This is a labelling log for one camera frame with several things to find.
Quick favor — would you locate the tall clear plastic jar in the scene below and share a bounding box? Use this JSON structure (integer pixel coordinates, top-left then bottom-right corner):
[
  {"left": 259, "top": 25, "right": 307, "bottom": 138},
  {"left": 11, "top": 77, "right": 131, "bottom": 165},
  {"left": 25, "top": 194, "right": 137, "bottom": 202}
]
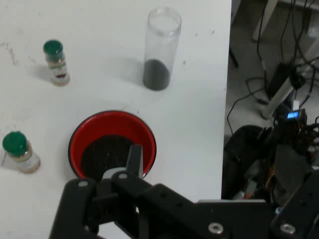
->
[{"left": 142, "top": 6, "right": 182, "bottom": 92}]

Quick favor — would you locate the black looped floor cable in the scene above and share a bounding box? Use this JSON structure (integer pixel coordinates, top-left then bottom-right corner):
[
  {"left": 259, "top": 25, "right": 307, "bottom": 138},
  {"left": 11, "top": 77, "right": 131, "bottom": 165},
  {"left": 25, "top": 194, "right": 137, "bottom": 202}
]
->
[{"left": 246, "top": 77, "right": 271, "bottom": 105}]

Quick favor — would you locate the red bowl with black rim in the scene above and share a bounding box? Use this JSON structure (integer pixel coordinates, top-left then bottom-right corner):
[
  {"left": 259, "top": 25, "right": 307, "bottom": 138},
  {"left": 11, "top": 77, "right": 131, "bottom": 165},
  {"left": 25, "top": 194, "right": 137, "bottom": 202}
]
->
[{"left": 67, "top": 110, "right": 158, "bottom": 185}]

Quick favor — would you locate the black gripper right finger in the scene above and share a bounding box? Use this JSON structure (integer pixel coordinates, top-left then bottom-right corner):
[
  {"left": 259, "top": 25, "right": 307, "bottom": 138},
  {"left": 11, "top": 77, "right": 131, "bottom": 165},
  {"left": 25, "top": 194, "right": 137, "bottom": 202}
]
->
[{"left": 270, "top": 168, "right": 319, "bottom": 239}]

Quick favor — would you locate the black power adapter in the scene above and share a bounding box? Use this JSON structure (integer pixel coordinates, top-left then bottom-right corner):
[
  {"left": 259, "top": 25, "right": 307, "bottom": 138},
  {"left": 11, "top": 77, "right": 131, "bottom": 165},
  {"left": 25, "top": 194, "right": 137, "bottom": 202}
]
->
[{"left": 269, "top": 62, "right": 297, "bottom": 99}]

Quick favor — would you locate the green-capped spice bottle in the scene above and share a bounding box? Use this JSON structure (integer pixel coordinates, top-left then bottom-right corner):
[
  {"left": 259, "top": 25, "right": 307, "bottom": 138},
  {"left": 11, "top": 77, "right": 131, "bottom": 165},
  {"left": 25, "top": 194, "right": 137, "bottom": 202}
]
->
[
  {"left": 1, "top": 131, "right": 41, "bottom": 174},
  {"left": 42, "top": 39, "right": 70, "bottom": 87}
]

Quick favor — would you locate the black hanging cable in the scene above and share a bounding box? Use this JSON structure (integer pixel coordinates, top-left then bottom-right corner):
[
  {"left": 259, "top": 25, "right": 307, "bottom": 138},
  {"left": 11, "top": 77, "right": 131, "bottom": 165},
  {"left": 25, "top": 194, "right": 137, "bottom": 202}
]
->
[{"left": 256, "top": 0, "right": 270, "bottom": 99}]

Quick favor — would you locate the slanted white desk leg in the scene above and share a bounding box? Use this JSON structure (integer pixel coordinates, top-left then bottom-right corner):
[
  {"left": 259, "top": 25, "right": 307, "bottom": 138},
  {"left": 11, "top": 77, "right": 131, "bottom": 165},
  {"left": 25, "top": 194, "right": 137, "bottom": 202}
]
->
[{"left": 261, "top": 42, "right": 319, "bottom": 120}]

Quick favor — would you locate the black round base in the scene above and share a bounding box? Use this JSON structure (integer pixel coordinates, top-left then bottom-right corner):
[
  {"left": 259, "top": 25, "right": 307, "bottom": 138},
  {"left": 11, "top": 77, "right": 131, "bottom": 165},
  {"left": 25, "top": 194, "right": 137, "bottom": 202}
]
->
[{"left": 223, "top": 124, "right": 276, "bottom": 200}]

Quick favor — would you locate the white desk frame leg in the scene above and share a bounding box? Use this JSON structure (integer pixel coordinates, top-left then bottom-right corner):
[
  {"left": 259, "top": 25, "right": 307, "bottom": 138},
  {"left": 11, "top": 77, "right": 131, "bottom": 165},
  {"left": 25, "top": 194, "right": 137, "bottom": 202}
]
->
[{"left": 251, "top": 0, "right": 280, "bottom": 42}]

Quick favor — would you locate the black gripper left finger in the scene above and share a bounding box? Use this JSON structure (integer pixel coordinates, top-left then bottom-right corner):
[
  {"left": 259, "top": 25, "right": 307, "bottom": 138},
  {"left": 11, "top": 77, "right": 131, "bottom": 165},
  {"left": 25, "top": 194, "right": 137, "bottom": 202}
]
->
[{"left": 49, "top": 144, "right": 209, "bottom": 239}]

